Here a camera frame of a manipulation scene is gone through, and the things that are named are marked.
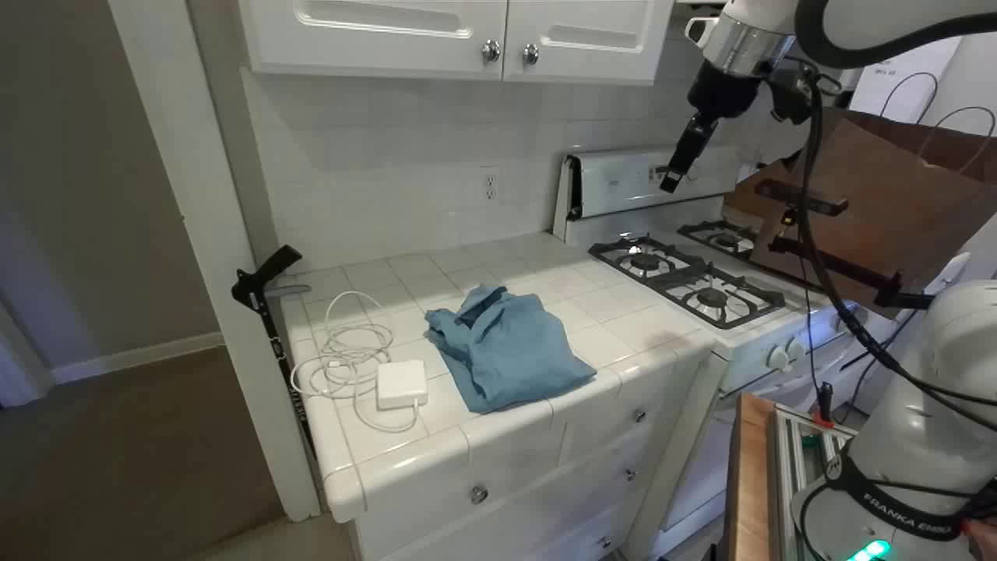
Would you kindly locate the black clamp mount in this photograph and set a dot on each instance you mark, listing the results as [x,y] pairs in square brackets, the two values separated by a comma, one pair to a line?
[251,291]

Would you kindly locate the white lower cabinet drawers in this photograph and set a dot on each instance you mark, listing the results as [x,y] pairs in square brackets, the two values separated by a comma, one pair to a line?
[556,480]

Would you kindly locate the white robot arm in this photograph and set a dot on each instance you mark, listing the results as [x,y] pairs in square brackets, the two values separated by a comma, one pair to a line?
[916,480]

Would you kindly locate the white upper cabinet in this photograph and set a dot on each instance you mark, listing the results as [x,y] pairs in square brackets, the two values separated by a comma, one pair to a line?
[548,40]

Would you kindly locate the white gas stove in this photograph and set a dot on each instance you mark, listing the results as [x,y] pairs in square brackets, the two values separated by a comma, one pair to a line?
[768,331]

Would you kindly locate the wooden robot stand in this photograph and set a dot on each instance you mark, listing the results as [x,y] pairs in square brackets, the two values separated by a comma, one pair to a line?
[750,514]

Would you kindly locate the white power adapter brick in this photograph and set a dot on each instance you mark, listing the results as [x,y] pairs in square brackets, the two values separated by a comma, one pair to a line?
[399,383]

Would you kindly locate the blue pillow case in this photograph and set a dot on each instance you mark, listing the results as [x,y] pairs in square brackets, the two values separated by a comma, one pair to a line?
[504,349]

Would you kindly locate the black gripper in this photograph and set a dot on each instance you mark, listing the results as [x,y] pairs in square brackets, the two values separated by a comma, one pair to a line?
[715,93]

